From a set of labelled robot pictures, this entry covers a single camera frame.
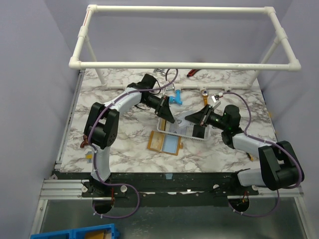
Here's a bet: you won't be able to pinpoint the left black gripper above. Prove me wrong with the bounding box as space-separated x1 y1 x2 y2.
142 95 175 123

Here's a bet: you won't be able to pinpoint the black credit card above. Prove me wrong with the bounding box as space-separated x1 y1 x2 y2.
192 125 206 139

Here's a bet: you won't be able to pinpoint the white plastic basket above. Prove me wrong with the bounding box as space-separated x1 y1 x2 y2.
157 119 210 141

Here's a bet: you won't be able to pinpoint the tan leather card holder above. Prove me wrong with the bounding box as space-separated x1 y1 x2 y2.
147 131 183 156

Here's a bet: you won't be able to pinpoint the white credit card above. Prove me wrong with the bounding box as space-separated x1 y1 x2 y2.
173 115 192 131

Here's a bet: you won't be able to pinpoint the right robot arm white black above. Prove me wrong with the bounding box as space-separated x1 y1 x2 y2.
185 105 305 195

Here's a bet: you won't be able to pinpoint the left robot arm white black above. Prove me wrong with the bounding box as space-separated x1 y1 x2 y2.
84 74 175 197

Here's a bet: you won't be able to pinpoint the blue pipe valve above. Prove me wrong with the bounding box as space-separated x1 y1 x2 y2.
169 90 182 105

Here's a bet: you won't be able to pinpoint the gold pipe valve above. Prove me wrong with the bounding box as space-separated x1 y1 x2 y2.
201 89 209 106

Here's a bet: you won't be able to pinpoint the metal clamp fitting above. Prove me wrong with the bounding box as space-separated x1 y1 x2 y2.
153 69 165 76

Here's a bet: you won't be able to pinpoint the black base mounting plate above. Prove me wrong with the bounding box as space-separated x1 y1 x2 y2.
82 173 258 208

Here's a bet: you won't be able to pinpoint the brown pipe valve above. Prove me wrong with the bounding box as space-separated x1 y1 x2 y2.
80 135 89 148

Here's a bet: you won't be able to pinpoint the hex key set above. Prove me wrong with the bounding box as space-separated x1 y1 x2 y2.
85 151 94 164

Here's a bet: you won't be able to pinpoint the blue plastic bin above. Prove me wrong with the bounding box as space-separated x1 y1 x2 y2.
30 224 120 239

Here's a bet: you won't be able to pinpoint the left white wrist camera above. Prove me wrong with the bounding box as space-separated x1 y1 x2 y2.
165 84 175 91

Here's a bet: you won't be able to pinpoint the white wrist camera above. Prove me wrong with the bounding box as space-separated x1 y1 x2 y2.
211 93 223 110
165 84 175 91

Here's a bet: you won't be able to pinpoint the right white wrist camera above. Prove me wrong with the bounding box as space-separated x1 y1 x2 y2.
211 93 223 110

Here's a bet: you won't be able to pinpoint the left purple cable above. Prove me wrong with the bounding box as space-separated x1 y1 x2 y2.
88 68 179 220

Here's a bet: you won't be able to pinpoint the purple cable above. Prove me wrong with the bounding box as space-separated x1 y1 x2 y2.
219 92 305 217
88 68 179 220

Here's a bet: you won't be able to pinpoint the red handled tool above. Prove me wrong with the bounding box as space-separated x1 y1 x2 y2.
186 69 200 77

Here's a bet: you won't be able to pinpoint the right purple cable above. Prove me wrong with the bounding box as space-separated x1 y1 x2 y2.
219 92 305 217

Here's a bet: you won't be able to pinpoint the yellow handled pliers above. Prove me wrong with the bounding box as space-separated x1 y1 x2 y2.
246 153 254 161

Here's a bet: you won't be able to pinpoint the white PVC pipe frame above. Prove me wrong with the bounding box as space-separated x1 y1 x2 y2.
69 4 301 90

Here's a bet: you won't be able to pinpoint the aluminium rail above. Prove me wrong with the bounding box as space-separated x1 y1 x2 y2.
39 180 82 200

